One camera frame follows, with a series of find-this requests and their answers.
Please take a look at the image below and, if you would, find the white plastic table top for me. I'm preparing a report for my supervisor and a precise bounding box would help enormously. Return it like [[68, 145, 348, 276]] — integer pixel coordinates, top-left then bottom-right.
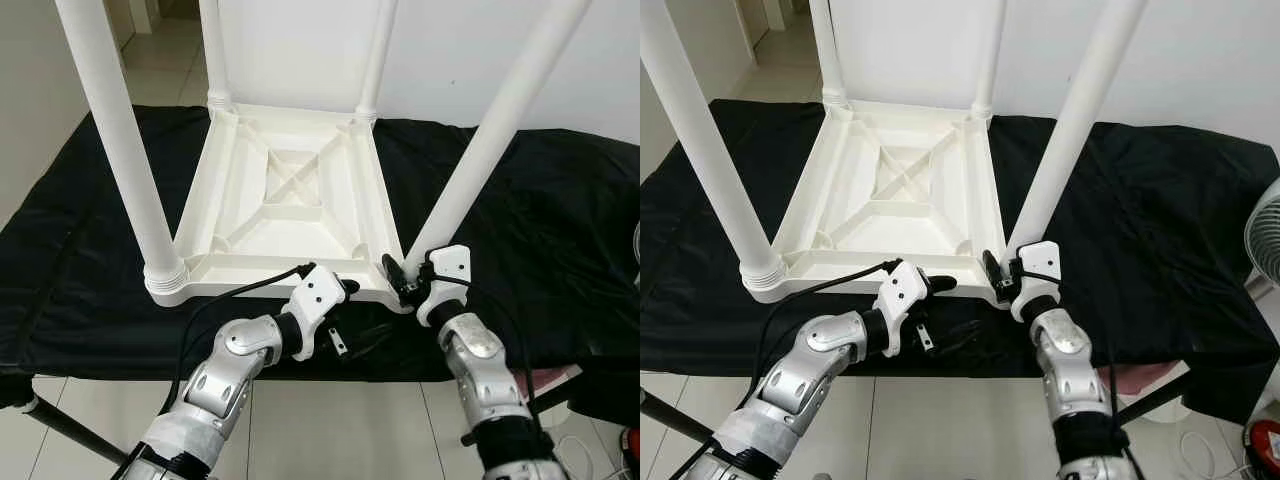
[[740, 98, 1011, 304], [145, 103, 416, 309]]

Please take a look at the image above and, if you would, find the white plastic table leg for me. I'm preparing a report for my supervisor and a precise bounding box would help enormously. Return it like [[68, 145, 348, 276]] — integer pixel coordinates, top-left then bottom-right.
[[198, 0, 233, 109], [1005, 0, 1149, 253], [53, 0, 188, 291], [355, 0, 399, 121], [640, 0, 786, 286], [403, 0, 593, 263], [808, 0, 851, 106], [968, 0, 1006, 119]]

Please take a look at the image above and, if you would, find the black tablecloth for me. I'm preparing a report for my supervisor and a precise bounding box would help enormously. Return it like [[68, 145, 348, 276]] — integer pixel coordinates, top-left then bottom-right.
[[0, 103, 640, 426], [640, 98, 1280, 426]]

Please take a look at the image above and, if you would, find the pink rounded object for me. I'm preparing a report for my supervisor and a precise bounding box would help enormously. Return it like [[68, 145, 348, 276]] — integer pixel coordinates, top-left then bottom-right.
[[525, 365, 581, 391], [1100, 362, 1181, 393]]

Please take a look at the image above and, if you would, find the white round fan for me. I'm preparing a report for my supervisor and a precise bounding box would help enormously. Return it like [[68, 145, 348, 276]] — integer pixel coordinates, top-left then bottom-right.
[[1245, 180, 1280, 301]]

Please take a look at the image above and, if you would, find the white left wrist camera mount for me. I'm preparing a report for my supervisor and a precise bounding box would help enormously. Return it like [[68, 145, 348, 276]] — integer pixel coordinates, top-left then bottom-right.
[[878, 258, 931, 356], [283, 264, 348, 361]]

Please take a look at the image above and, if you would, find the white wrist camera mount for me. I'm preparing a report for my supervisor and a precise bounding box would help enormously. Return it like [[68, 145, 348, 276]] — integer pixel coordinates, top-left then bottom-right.
[[283, 264, 348, 361], [415, 244, 473, 326], [1008, 240, 1063, 323], [878, 258, 931, 356]]

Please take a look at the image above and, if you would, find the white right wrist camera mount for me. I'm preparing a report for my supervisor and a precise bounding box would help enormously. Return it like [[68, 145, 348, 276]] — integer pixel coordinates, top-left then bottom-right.
[[415, 244, 473, 326], [1008, 240, 1063, 323]]

